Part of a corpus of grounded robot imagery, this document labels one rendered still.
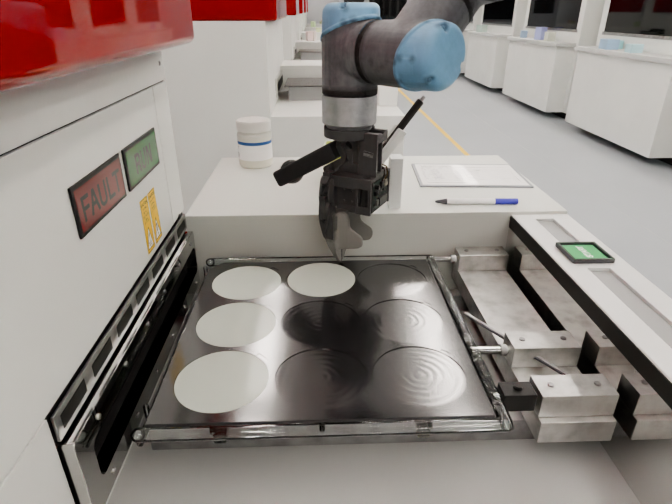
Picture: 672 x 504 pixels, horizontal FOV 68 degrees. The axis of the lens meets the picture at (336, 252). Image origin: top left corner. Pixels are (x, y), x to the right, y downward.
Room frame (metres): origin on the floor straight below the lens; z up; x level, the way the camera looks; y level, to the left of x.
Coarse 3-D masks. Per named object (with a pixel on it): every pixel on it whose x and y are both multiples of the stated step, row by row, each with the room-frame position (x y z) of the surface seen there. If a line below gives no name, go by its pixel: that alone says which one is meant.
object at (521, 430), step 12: (516, 420) 0.42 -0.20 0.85; (504, 432) 0.42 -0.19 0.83; (516, 432) 0.42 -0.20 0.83; (528, 432) 0.42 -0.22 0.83; (156, 444) 0.40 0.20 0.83; (168, 444) 0.40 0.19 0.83; (180, 444) 0.40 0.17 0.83; (192, 444) 0.40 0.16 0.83; (204, 444) 0.40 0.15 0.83; (216, 444) 0.40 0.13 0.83; (228, 444) 0.40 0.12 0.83; (240, 444) 0.40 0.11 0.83; (252, 444) 0.40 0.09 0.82; (264, 444) 0.41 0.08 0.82; (276, 444) 0.41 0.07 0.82; (288, 444) 0.41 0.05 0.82; (300, 444) 0.41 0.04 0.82; (312, 444) 0.41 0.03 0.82; (324, 444) 0.41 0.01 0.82; (336, 444) 0.41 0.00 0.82
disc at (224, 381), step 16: (224, 352) 0.47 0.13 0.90; (240, 352) 0.47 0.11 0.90; (192, 368) 0.44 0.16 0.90; (208, 368) 0.44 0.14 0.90; (224, 368) 0.44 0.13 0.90; (240, 368) 0.44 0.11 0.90; (256, 368) 0.44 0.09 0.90; (176, 384) 0.42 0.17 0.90; (192, 384) 0.42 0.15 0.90; (208, 384) 0.42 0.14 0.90; (224, 384) 0.42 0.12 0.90; (240, 384) 0.42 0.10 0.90; (256, 384) 0.42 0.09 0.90; (192, 400) 0.39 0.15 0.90; (208, 400) 0.39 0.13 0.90; (224, 400) 0.39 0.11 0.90; (240, 400) 0.39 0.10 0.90
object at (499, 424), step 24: (144, 432) 0.35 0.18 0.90; (168, 432) 0.35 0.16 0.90; (192, 432) 0.35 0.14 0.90; (216, 432) 0.35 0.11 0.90; (240, 432) 0.35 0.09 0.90; (264, 432) 0.35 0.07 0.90; (288, 432) 0.35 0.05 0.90; (312, 432) 0.35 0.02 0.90; (336, 432) 0.35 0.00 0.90; (360, 432) 0.35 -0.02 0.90; (384, 432) 0.35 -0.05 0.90; (408, 432) 0.35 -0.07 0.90; (432, 432) 0.35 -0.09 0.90; (456, 432) 0.35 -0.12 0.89; (480, 432) 0.36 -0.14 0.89
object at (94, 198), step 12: (108, 168) 0.49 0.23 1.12; (120, 168) 0.52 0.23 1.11; (96, 180) 0.46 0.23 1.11; (108, 180) 0.48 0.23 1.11; (120, 180) 0.51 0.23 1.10; (84, 192) 0.43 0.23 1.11; (96, 192) 0.45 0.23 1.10; (108, 192) 0.48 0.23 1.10; (120, 192) 0.51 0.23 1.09; (84, 204) 0.42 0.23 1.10; (96, 204) 0.45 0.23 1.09; (108, 204) 0.47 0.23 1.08; (84, 216) 0.42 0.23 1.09; (96, 216) 0.44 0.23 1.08; (84, 228) 0.41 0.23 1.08
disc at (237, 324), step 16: (240, 304) 0.58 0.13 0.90; (256, 304) 0.58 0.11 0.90; (208, 320) 0.54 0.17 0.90; (224, 320) 0.54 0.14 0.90; (240, 320) 0.54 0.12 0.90; (256, 320) 0.54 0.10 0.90; (272, 320) 0.54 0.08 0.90; (208, 336) 0.50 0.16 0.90; (224, 336) 0.50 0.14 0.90; (240, 336) 0.50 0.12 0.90; (256, 336) 0.50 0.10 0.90
